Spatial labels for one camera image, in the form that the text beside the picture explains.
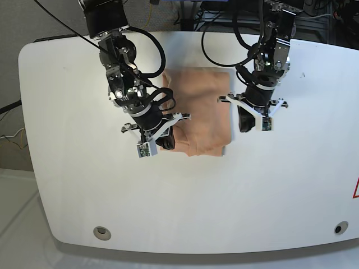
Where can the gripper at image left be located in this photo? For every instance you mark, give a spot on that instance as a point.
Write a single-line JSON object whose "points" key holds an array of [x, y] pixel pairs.
{"points": [[152, 124]]}

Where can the black bar at left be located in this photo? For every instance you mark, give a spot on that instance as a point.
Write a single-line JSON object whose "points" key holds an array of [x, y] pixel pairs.
{"points": [[11, 106]]}

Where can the left table cable grommet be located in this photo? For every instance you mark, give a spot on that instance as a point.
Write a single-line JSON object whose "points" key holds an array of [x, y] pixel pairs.
{"points": [[102, 233]]}

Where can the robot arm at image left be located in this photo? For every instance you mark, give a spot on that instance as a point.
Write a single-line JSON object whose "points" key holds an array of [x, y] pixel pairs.
{"points": [[127, 84]]}

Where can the right table cable grommet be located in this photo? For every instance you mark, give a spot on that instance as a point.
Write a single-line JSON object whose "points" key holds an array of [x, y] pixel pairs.
{"points": [[341, 228]]}

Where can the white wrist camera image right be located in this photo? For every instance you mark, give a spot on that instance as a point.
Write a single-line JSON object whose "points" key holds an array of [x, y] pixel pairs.
{"points": [[263, 123]]}

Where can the black desk leg base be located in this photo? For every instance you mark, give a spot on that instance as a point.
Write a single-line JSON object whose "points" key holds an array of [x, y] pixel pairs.
{"points": [[188, 10]]}

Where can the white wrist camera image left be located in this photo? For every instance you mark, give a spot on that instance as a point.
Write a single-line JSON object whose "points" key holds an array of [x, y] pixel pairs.
{"points": [[146, 149]]}

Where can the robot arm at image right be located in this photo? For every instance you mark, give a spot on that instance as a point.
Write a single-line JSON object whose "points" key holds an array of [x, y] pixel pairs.
{"points": [[267, 62]]}

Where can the aluminium frame rail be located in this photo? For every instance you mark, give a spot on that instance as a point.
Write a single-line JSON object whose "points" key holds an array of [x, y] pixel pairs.
{"points": [[307, 28]]}

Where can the peach orange T-shirt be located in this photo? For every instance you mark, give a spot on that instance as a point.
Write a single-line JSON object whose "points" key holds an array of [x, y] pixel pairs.
{"points": [[196, 92]]}

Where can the black strip behind table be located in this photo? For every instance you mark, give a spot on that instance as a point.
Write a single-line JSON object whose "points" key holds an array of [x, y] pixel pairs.
{"points": [[55, 38]]}

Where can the table cable grommet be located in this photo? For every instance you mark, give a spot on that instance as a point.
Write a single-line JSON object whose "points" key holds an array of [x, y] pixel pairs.
{"points": [[341, 228], [102, 233]]}

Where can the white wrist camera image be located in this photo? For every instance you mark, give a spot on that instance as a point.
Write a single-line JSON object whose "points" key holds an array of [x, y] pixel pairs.
{"points": [[263, 123], [146, 149]]}

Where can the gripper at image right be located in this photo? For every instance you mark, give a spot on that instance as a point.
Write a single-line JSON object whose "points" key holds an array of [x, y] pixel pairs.
{"points": [[256, 100]]}

